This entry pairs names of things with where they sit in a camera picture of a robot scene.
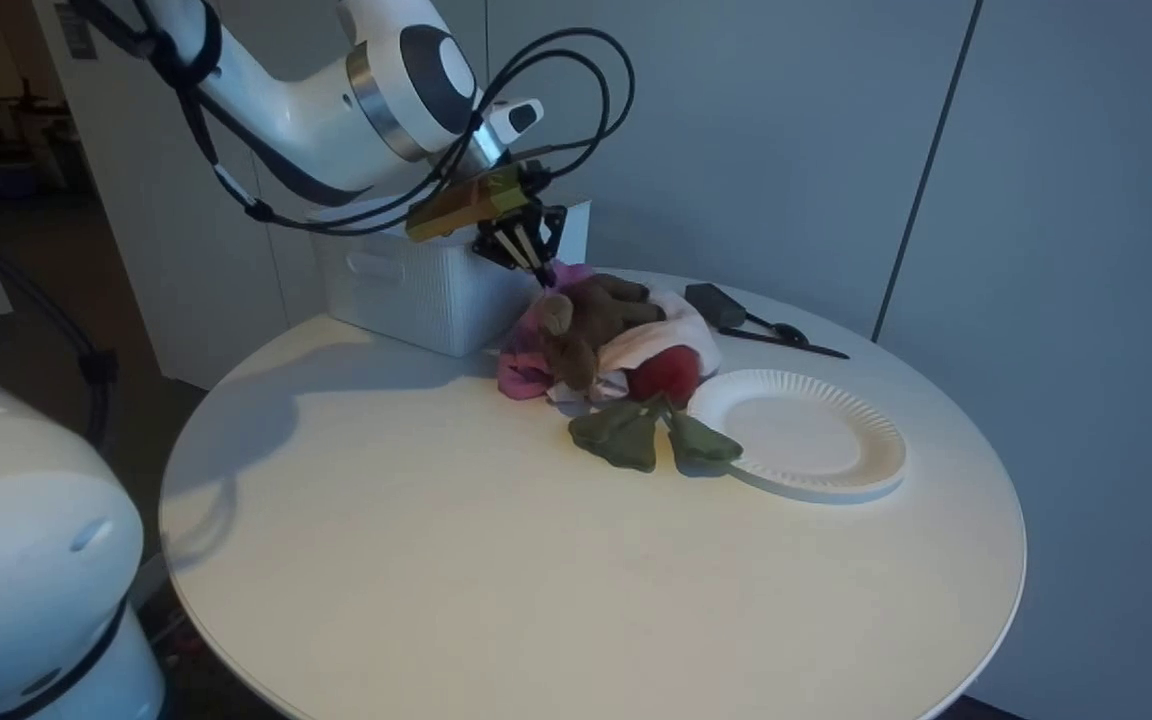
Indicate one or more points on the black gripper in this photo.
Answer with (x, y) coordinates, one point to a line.
(520, 224)

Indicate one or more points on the white paper plate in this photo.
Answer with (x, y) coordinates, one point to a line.
(809, 437)

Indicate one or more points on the white ribbed plastic basket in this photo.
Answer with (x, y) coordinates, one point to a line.
(418, 293)

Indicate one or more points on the small wall sign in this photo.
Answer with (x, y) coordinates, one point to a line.
(82, 31)

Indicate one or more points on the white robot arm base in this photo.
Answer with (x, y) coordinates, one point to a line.
(17, 572)

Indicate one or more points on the beige towel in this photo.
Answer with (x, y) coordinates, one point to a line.
(680, 328)

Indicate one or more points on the red beetroot plushy green leaves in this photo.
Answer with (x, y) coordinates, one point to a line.
(665, 376)

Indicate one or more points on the magenta pink shirt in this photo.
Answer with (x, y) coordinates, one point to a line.
(520, 373)

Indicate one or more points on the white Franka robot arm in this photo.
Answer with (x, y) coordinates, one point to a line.
(323, 101)

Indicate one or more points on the black handheld tool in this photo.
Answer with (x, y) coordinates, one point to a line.
(721, 310)

